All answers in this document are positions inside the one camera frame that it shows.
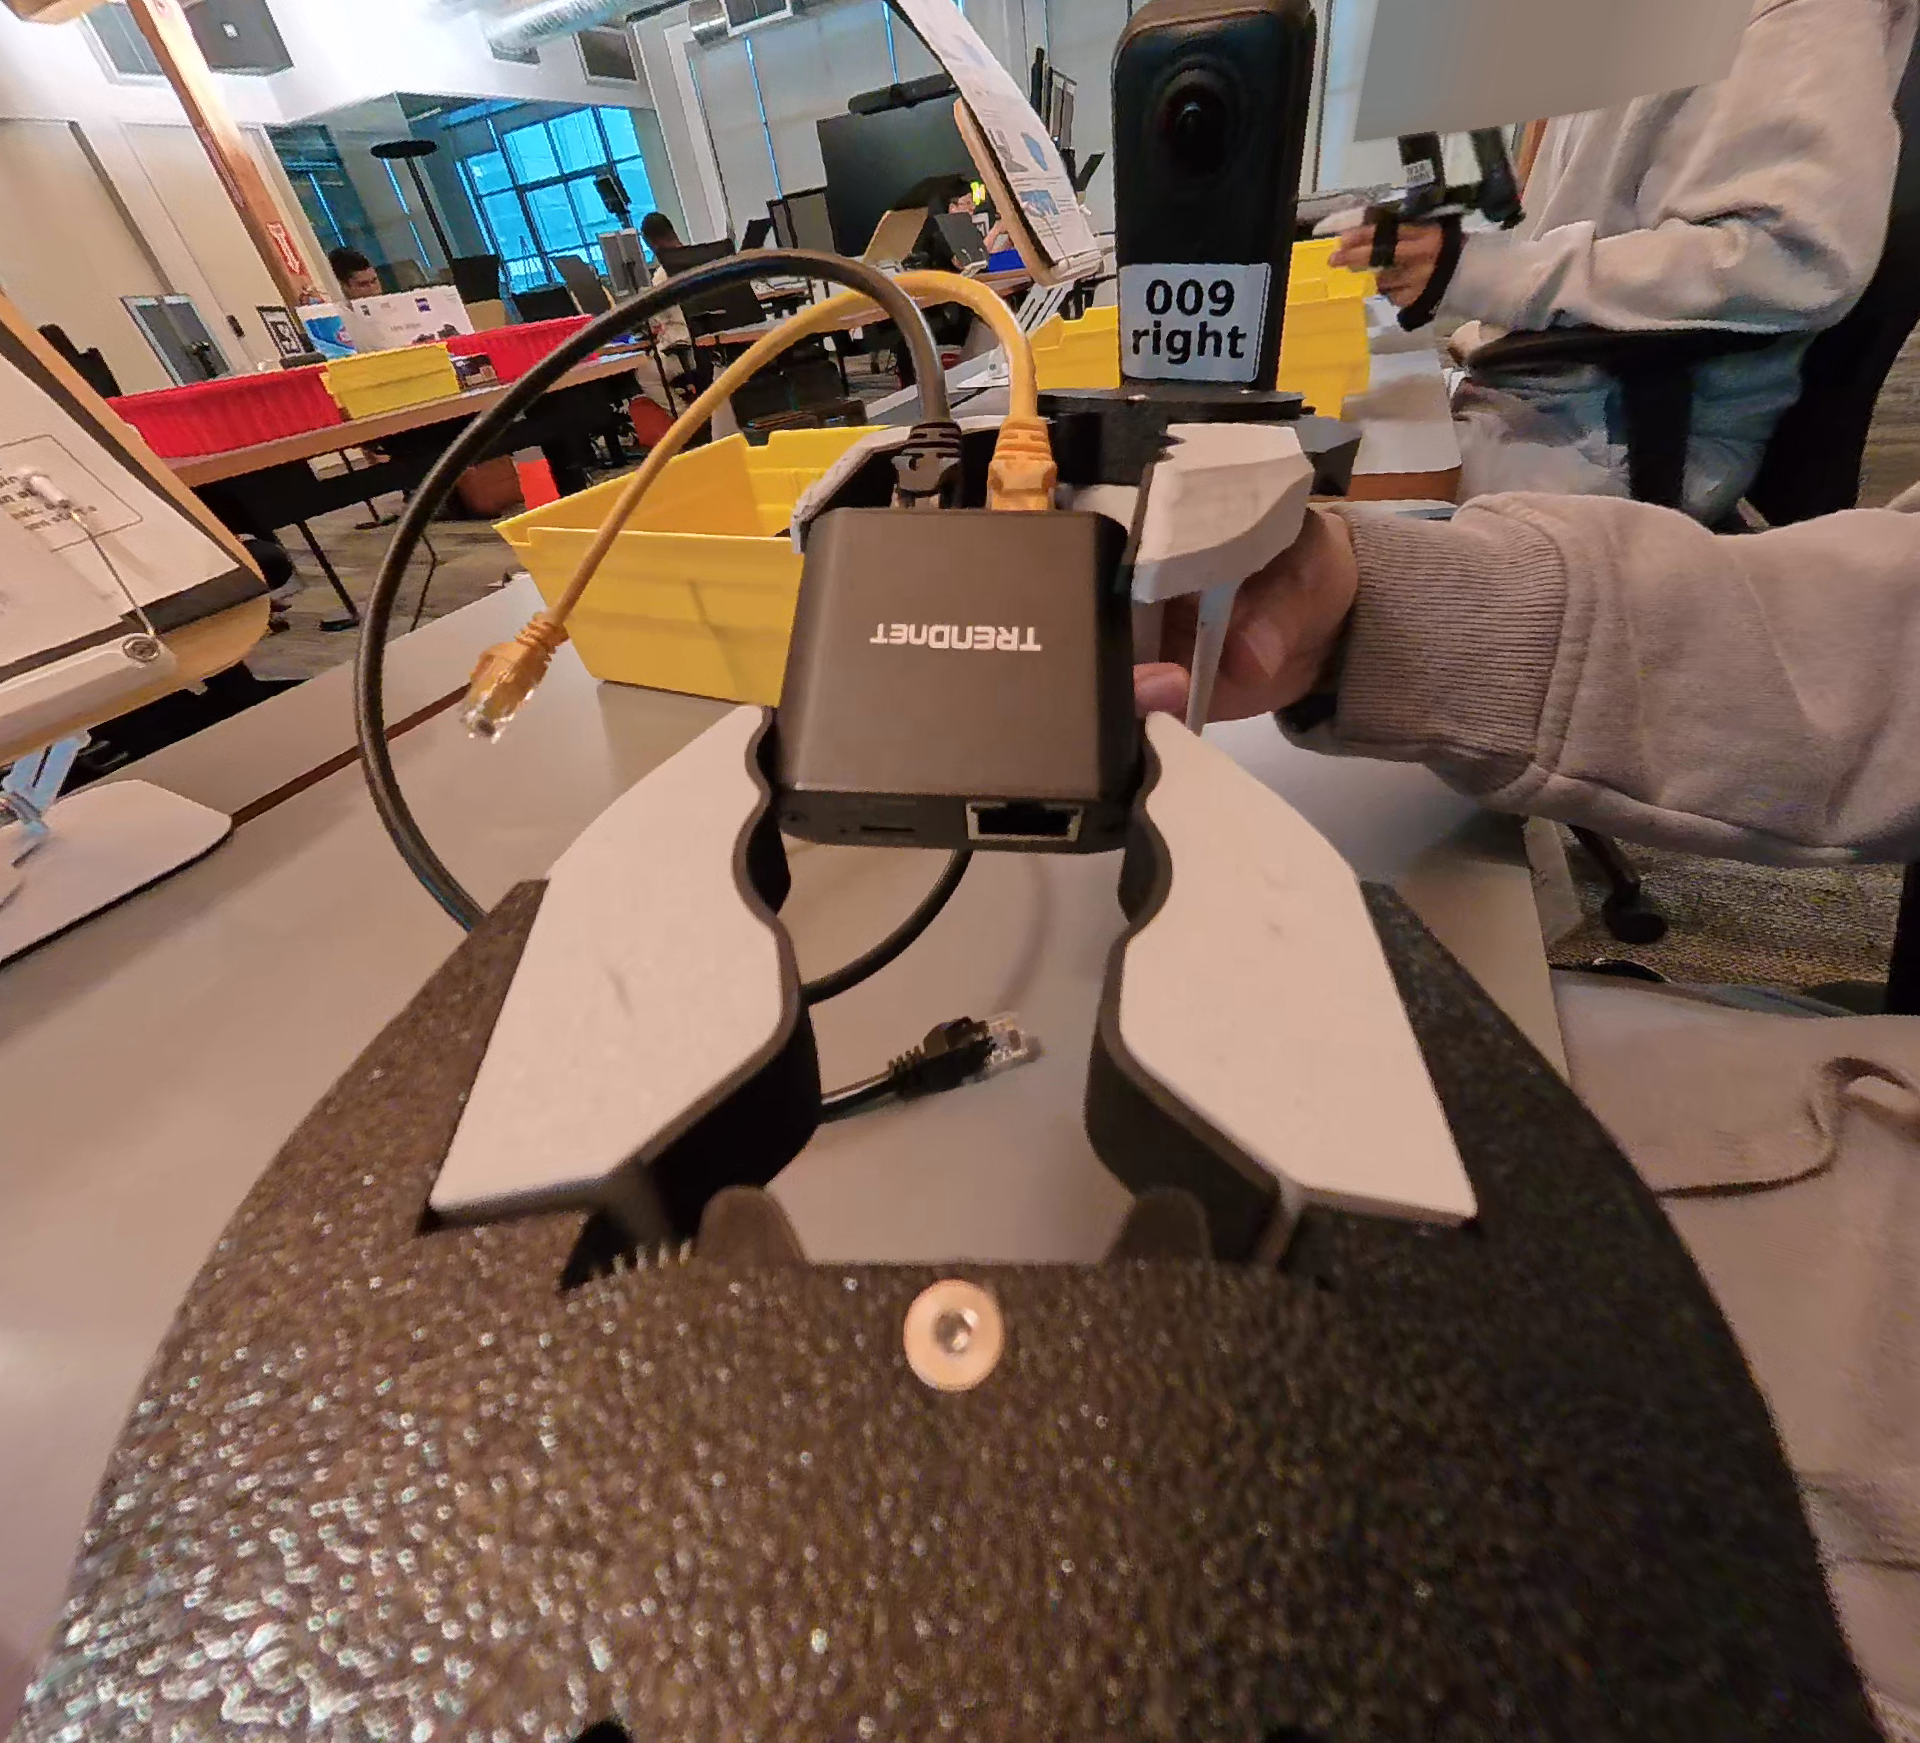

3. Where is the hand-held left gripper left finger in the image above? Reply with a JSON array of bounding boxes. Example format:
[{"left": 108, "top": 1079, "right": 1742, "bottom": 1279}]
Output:
[{"left": 423, "top": 706, "right": 828, "bottom": 1232}]

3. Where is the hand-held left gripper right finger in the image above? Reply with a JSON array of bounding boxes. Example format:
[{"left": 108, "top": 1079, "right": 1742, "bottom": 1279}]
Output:
[{"left": 1082, "top": 711, "right": 1483, "bottom": 1253}]

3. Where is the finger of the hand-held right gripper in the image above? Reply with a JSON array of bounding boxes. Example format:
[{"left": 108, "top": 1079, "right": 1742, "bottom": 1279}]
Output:
[
  {"left": 1125, "top": 423, "right": 1317, "bottom": 604},
  {"left": 788, "top": 427, "right": 909, "bottom": 536}
]

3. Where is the black ethernet cable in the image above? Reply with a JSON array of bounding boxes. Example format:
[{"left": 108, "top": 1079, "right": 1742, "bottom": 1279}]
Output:
[{"left": 351, "top": 247, "right": 1043, "bottom": 1119}]

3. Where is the yellow ethernet cable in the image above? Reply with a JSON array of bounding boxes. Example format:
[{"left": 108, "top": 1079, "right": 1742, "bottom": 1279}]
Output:
[{"left": 459, "top": 270, "right": 1063, "bottom": 747}]

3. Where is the black network switch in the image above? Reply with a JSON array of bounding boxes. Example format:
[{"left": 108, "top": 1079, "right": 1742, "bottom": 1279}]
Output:
[{"left": 766, "top": 502, "right": 1153, "bottom": 855}]

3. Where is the person's right forearm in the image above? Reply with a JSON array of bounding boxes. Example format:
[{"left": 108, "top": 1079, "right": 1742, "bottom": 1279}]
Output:
[{"left": 1276, "top": 491, "right": 1920, "bottom": 867}]

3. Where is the grey desk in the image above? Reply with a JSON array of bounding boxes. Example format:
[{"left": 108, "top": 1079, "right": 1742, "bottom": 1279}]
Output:
[{"left": 0, "top": 339, "right": 1576, "bottom": 1671}]

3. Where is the person's right hand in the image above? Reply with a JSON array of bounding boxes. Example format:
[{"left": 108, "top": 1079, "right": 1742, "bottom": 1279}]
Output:
[{"left": 1133, "top": 505, "right": 1362, "bottom": 730}]

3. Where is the large black screen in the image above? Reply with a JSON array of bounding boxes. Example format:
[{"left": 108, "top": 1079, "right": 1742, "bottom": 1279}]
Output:
[{"left": 813, "top": 100, "right": 980, "bottom": 264}]

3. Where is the red plastic bin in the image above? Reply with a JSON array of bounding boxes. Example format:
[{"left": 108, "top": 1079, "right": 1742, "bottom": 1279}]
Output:
[
  {"left": 448, "top": 321, "right": 604, "bottom": 386},
  {"left": 104, "top": 364, "right": 354, "bottom": 467}
]

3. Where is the long background table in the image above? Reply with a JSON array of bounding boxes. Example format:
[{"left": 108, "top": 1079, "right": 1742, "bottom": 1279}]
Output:
[{"left": 150, "top": 348, "right": 664, "bottom": 532}]

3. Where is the person's grey sweatshirt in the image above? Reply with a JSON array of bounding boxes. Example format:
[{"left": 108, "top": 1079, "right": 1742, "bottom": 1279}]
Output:
[{"left": 1549, "top": 977, "right": 1920, "bottom": 1743}]

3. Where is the white stand base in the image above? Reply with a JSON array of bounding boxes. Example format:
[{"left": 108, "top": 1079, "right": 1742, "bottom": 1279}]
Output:
[{"left": 0, "top": 724, "right": 238, "bottom": 969}]

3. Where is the black floor lamp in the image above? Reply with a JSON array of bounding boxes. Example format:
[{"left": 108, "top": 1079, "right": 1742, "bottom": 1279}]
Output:
[{"left": 370, "top": 135, "right": 456, "bottom": 275}]

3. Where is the wooden support column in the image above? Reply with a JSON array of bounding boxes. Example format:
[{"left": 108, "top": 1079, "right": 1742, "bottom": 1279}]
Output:
[{"left": 124, "top": 0, "right": 306, "bottom": 277}]

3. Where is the black wall speaker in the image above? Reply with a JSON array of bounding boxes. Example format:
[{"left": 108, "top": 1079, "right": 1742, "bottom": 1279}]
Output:
[{"left": 184, "top": 0, "right": 297, "bottom": 81}]

